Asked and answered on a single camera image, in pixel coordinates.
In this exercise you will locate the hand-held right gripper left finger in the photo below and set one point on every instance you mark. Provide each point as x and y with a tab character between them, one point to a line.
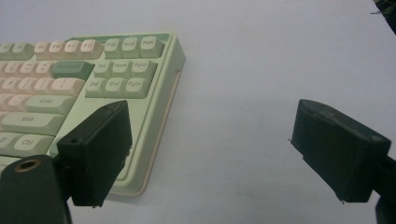
93	155

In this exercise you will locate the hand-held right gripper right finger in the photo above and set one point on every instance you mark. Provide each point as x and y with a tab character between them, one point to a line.
336	149

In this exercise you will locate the green and cream mechanical keyboard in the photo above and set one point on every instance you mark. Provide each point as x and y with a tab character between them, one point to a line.
146	118

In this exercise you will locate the dark curtain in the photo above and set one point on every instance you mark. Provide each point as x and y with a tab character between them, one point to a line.
389	12

